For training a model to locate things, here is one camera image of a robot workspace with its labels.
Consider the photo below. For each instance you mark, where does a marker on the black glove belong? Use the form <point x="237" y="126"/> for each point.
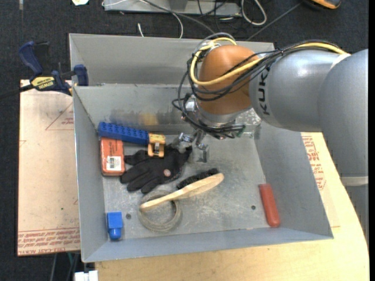
<point x="152" y="168"/>

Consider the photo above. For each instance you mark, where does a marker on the long blue toy brick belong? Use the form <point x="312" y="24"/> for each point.
<point x="123" y="132"/>

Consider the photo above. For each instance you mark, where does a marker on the orange box with white label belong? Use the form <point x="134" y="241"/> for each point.
<point x="111" y="152"/>

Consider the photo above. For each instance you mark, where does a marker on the small orange and tan clamp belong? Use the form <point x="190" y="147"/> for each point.
<point x="155" y="145"/>

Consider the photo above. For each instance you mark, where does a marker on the brown cardboard board, red print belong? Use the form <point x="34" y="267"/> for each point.
<point x="44" y="162"/>

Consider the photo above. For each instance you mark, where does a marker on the wooden brush with black bristles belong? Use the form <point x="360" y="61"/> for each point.
<point x="199" y="186"/>

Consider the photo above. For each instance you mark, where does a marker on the grey metal bin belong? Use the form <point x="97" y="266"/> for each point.
<point x="222" y="203"/>

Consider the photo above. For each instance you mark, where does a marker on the small blue block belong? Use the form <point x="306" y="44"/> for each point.
<point x="114" y="222"/>

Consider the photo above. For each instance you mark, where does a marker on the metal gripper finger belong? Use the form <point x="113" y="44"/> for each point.
<point x="184" y="141"/>
<point x="202" y="151"/>

